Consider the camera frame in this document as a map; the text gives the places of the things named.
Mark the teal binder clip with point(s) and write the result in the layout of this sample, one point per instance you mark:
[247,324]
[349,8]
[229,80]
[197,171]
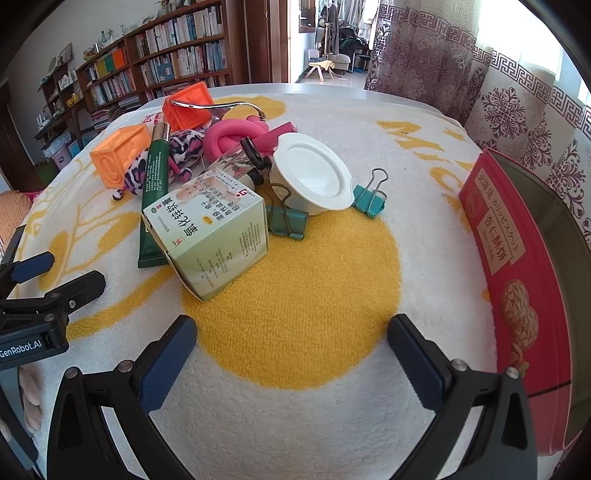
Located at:
[369,201]

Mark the patterned purple white curtain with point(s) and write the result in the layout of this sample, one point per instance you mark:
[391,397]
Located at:
[461,46]

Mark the red biscuit tin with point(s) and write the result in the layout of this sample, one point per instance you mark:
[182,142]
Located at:
[521,286]

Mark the silver metal tool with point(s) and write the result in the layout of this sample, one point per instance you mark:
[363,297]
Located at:
[198,106]

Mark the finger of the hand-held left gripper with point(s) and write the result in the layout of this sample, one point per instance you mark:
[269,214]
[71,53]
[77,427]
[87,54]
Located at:
[30,268]
[78,287]

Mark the dark green binder clip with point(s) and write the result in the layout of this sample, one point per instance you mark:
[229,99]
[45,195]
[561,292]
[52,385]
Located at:
[288,221]

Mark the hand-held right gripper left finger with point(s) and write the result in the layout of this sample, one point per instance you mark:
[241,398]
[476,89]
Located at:
[168,364]

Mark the pale green medicine box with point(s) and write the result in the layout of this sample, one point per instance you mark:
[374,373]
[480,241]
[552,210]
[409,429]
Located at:
[207,240]

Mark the wooden bookshelf with books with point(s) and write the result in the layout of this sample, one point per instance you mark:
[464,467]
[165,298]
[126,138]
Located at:
[184,46]

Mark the wooden door frame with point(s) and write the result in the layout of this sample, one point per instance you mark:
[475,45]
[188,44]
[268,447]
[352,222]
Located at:
[272,41]

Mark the orange rubber block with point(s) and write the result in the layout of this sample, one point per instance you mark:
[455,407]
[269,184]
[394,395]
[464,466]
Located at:
[115,157]
[196,99]

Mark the small wooden stool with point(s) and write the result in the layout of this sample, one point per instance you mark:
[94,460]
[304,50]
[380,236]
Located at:
[318,69]

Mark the coat rack with clothes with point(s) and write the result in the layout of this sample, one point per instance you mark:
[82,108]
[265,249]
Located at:
[337,27]

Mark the small open wooden shelf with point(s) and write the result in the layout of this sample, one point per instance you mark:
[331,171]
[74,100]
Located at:
[60,101]

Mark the pink leopard plush toy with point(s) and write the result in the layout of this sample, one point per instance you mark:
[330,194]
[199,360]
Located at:
[184,145]

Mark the person's left hand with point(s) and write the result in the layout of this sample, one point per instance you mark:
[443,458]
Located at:
[30,397]

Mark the pink foam knot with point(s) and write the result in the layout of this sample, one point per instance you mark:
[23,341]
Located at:
[221,136]

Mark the white yellow printed blanket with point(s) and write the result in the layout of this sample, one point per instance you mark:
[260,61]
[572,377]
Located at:
[300,300]

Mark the pastel storage bin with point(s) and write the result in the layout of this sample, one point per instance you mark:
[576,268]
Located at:
[64,154]

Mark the dark green tube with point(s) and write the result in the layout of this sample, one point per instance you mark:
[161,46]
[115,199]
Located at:
[154,184]

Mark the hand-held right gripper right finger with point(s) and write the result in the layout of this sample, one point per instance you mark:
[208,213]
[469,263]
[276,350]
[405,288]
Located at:
[415,364]

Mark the dark small bottle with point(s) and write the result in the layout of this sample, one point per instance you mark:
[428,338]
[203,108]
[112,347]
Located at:
[231,161]

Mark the white round plastic lid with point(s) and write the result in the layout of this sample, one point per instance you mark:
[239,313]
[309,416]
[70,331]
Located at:
[314,170]

